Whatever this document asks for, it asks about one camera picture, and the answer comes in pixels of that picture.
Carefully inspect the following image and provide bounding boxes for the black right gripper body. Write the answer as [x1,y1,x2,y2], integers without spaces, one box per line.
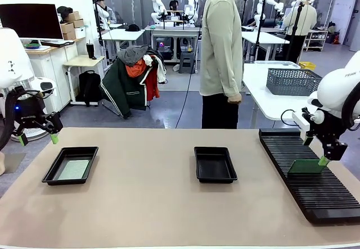
[310,114,348,148]

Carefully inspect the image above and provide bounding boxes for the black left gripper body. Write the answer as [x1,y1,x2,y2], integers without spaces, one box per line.
[13,96,47,128]

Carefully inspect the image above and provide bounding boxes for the black ESD tray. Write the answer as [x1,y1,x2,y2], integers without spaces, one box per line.
[193,146,239,184]
[41,146,100,186]

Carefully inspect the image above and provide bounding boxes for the person's right forearm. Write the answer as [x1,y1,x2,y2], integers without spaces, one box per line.
[224,55,245,96]

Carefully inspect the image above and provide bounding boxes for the person's right hand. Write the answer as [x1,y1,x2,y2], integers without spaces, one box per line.
[227,93,242,105]

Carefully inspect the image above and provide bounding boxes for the white cylindrical air purifier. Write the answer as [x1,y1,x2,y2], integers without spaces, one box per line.
[0,85,53,142]

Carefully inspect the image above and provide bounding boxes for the white cabinet wooden top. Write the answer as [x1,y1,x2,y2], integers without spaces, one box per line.
[25,37,87,117]

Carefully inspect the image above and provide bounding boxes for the black slotted board rack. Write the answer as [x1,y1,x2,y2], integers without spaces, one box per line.
[258,128,360,226]

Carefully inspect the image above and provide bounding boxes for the black backpack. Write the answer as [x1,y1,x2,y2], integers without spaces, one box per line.
[75,70,102,107]

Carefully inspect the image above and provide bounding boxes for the white rounded work table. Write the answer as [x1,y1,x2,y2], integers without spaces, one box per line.
[241,61,320,129]

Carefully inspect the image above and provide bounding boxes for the grey plastic basket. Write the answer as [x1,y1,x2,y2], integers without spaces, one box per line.
[265,67,323,97]

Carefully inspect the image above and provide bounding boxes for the yellow plastic bin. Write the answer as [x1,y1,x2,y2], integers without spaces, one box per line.
[298,61,317,71]

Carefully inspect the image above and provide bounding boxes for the small wooden side table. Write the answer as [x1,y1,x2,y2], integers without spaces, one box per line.
[63,55,106,106]

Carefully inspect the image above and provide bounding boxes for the black laptop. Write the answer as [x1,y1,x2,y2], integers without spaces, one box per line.
[40,39,75,47]

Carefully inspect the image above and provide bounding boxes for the white shallow bin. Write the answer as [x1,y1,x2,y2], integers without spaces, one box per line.
[254,60,302,70]

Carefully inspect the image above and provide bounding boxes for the black tumbler with straw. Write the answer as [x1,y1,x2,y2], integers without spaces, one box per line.
[85,39,96,60]

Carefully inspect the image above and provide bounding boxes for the red black bag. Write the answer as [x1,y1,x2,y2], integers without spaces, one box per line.
[326,21,341,44]

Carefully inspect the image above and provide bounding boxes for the wooden shelf rack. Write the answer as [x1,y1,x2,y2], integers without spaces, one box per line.
[305,29,329,52]

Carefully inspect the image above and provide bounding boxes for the grey hoodie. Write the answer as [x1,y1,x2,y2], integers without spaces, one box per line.
[117,45,150,67]

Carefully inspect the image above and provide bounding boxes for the orange red jacket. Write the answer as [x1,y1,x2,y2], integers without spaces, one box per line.
[125,60,160,101]

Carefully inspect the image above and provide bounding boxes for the white desk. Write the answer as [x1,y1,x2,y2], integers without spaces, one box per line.
[241,31,290,61]
[101,28,146,64]

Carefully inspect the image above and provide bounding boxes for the person in cap and sweater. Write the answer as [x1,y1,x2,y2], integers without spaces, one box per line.
[282,0,318,64]

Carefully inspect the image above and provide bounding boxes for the white garment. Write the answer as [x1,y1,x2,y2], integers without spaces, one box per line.
[143,53,167,84]

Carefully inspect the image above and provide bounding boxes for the black pole stand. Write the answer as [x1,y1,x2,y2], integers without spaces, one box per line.
[254,0,267,62]

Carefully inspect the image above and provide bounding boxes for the person in cap grey jacket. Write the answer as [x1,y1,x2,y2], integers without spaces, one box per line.
[94,0,118,25]

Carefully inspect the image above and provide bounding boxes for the person in beige shirt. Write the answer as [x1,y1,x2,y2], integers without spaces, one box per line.
[199,0,245,129]

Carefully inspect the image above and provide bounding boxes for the grey step stool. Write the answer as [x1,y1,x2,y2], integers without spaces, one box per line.
[178,51,195,74]

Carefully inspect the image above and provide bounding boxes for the white framed workbench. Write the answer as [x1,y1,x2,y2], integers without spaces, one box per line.
[145,24,203,64]

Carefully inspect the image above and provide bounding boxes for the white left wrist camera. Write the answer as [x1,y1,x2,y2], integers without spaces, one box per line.
[29,76,56,98]

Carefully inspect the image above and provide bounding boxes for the black camera tripod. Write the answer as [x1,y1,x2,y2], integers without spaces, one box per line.
[288,0,308,61]

